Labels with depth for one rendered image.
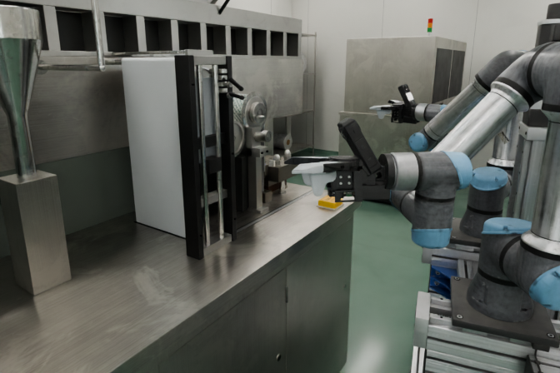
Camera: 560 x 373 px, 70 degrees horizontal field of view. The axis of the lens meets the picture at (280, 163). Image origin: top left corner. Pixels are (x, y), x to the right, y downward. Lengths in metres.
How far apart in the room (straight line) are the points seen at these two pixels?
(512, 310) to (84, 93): 1.32
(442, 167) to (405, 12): 5.18
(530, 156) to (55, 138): 1.35
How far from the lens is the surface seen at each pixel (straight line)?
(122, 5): 1.49
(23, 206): 1.05
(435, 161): 0.81
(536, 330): 1.17
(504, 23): 5.68
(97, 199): 1.46
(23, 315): 1.06
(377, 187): 0.79
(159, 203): 1.32
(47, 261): 1.11
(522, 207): 1.33
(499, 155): 1.69
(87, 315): 1.00
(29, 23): 1.01
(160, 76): 1.21
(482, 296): 1.17
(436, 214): 0.83
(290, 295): 1.34
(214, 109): 1.11
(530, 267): 1.00
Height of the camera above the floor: 1.42
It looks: 14 degrees down
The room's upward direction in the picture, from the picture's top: straight up
